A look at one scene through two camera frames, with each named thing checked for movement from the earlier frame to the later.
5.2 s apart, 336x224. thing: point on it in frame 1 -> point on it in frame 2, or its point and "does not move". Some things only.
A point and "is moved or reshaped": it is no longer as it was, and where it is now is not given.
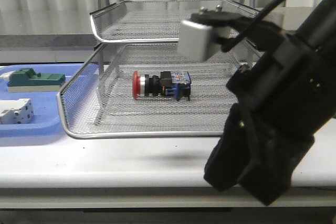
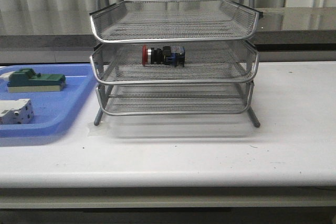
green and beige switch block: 27,81 does not move
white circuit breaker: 19,111 does not move
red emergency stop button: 175,84 -> 168,55
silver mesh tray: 98,101 is moved or reshaped
